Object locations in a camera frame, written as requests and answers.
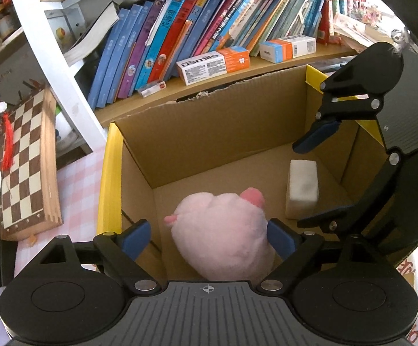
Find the row of upright books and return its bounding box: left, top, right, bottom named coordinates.
left=64, top=0, right=324, bottom=109

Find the stack of papers and books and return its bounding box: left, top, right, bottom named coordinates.
left=332, top=7, right=394, bottom=52

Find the white rectangular sponge block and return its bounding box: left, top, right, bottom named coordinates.
left=285, top=159, right=319, bottom=219

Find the wooden chessboard box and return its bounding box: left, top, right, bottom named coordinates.
left=0, top=88, right=63, bottom=241

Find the yellow cardboard box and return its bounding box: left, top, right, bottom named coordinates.
left=95, top=63, right=411, bottom=285

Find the red tassel ornament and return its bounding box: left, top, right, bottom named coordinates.
left=0, top=101, right=14, bottom=171

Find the pink plush toy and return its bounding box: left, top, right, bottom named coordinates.
left=164, top=187, right=275, bottom=284

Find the white orange medicine box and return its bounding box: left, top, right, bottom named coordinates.
left=176, top=46, right=250, bottom=86

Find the orange white carton box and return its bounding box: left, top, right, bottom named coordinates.
left=260, top=34, right=316, bottom=64

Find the pink checkered tablecloth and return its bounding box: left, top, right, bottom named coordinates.
left=15, top=145, right=418, bottom=345

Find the white bookshelf unit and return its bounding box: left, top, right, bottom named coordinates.
left=12, top=0, right=356, bottom=152

